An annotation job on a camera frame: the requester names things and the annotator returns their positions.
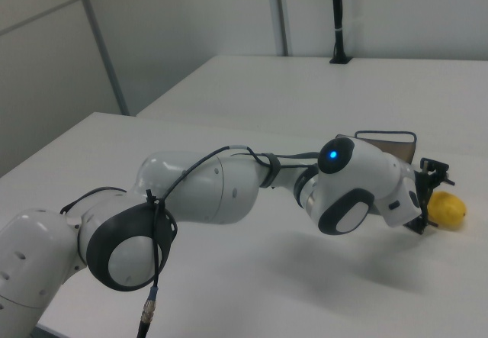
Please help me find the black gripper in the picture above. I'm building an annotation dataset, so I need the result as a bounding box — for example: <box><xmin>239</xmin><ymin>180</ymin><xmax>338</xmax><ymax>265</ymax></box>
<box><xmin>406</xmin><ymin>156</ymin><xmax>455</xmax><ymax>235</ymax></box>

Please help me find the yellow lemon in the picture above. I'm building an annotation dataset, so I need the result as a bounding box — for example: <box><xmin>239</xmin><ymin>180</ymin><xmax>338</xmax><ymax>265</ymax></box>
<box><xmin>425</xmin><ymin>190</ymin><xmax>468</xmax><ymax>232</ymax></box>

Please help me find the brown square ceramic plate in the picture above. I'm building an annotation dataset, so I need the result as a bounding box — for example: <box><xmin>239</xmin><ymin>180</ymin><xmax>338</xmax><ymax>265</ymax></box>
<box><xmin>353</xmin><ymin>130</ymin><xmax>418</xmax><ymax>166</ymax></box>

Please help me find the black pole with base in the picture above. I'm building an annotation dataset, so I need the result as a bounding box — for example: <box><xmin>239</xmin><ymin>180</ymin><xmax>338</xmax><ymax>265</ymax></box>
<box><xmin>328</xmin><ymin>0</ymin><xmax>354</xmax><ymax>66</ymax></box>

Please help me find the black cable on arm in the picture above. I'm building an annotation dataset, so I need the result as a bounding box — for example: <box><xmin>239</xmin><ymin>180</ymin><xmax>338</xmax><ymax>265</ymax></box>
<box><xmin>59</xmin><ymin>143</ymin><xmax>322</xmax><ymax>338</ymax></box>

